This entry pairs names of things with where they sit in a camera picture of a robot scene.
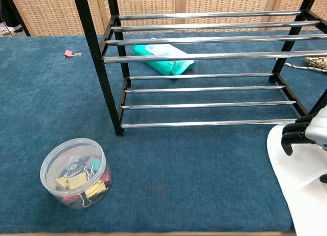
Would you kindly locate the black stand leg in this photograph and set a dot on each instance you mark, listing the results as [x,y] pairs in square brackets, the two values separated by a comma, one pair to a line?
[15,11]

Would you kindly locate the teal wet wipes pack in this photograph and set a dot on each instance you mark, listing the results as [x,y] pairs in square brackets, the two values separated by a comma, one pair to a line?
[166,65]

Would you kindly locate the black and chrome shoe rack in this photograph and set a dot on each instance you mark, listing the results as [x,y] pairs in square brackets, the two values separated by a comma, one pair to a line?
[97,54]

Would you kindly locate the wicker folding screen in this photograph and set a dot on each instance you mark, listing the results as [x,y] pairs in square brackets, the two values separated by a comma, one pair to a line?
[51,11]

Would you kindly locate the clear jar of binder clips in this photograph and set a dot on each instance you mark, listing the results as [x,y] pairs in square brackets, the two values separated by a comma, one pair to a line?
[74,179]

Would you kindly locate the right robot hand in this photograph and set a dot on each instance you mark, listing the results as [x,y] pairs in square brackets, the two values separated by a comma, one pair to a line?
[316,128]

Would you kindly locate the white slipper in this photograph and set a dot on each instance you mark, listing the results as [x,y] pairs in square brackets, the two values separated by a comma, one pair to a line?
[293,174]

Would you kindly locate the pink binder clip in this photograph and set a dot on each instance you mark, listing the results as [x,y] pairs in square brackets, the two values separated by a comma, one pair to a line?
[68,53]

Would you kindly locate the blue carpet table mat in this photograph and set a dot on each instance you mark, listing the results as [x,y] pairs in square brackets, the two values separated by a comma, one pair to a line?
[178,182]

